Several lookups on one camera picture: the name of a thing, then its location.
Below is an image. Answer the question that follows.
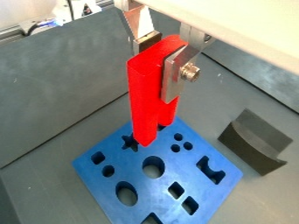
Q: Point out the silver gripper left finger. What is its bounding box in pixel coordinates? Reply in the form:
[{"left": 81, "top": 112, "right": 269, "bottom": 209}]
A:
[{"left": 122, "top": 5, "right": 162, "bottom": 55}]

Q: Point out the red square-circle peg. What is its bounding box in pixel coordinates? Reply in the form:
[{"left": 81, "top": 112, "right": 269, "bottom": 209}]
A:
[{"left": 125, "top": 35, "right": 186, "bottom": 146}]

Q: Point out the aluminium frame rail with cables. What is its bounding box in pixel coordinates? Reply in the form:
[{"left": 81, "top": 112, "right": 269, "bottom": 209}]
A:
[{"left": 0, "top": 0, "right": 117, "bottom": 40}]

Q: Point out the blue shape-sorting block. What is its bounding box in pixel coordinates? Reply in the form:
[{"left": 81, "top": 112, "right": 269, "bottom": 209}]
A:
[{"left": 72, "top": 119, "right": 243, "bottom": 224}]

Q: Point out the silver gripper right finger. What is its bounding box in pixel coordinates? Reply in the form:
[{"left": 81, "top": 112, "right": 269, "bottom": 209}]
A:
[{"left": 160, "top": 24, "right": 214, "bottom": 103}]

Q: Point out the dark grey curved holder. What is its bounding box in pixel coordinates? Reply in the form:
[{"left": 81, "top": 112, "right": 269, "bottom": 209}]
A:
[{"left": 218, "top": 108, "right": 293, "bottom": 176}]

